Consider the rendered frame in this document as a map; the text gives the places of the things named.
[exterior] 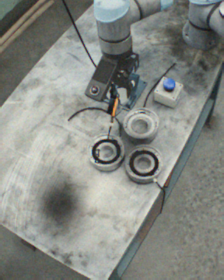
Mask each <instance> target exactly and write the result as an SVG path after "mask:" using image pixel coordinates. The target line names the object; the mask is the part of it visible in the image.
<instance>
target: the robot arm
mask: <svg viewBox="0 0 224 280"><path fill-rule="evenodd" d="M189 1H190V5H189V16H188V21H187V22H186V24H185V25H184V28H183V39H184V40H185V41H186V42H187V43H188V45H191V46H192V47H194V48H197V49H200V50H203V51H207V50H212V49H214V48H216V47H218V45H219V43H220V42H219V41H220V39H221V37H223V39H224V0H189ZM172 4H173V0H94V16H95V18H96V24H97V26H96V29H97V34H98V38H99V43H100V52H101V54H102V57H101V58H100V60H99V62H98V64H97V66H96V70H95V72H94V73H93V76H92V78H91V79H90V81H89V84H88V86H87V87H86V91H85V95H86V96H87V97H89V98H90V99H91V100H96V101H98V102H103V100H104V99H105V97H106V96H107V98H108V99H110V98H111V97H113V96H114V94H113V91H114V90H113V86H114V85H116V86H118V88H117V92H118V93H119V95H120V97H119V99H120V104H121V105H123V106H124V105H125V104H126V103H127V102H128V100H129V99H130V97H131V92H132V90H133V87H134V84H135V83H134V81H131V80H128V79H129V75H130V74H131V73H132V71H133V68H134V67H135V73H136V72H137V69H138V68H139V54H136V53H134V52H133V51H132V36H131V25H132V24H133V23H136V22H138V21H141V20H142V19H145V18H147V17H149V16H151V15H154V14H156V13H158V12H162V11H163V10H164V9H166V8H168V7H170V6H171V5H172ZM133 54H134V55H135V57H134V58H133V57H132V55H133ZM136 61H137V62H138V64H137V66H135V62H136Z"/></svg>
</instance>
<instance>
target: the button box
mask: <svg viewBox="0 0 224 280"><path fill-rule="evenodd" d="M165 79H167V78H166V77H163V79H162V80H161V81H160V83H159V85H158V86H157V88H156V90H155V92H154V101H156V102H158V103H161V104H163V105H165V106H168V107H171V108H175V106H176V104H177V101H179V99H180V95H181V94H182V92H183V85H182V84H180V83H178V82H176V86H175V88H173V89H166V88H165V87H164V86H163V81H164V80H165Z"/></svg>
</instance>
